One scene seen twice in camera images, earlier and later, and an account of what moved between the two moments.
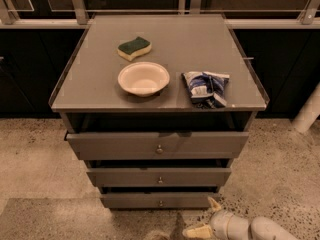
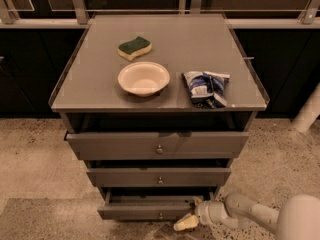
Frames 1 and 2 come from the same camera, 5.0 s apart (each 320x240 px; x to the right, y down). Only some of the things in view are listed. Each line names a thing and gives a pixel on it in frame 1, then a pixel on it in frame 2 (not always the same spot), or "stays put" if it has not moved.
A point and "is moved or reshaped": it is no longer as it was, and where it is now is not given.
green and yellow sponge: [131, 49] stays put
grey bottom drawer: [157, 200] is moved or reshaped
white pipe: [306, 118] stays put
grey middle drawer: [140, 177] stays put
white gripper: [221, 224] to [204, 211]
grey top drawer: [158, 145] stays put
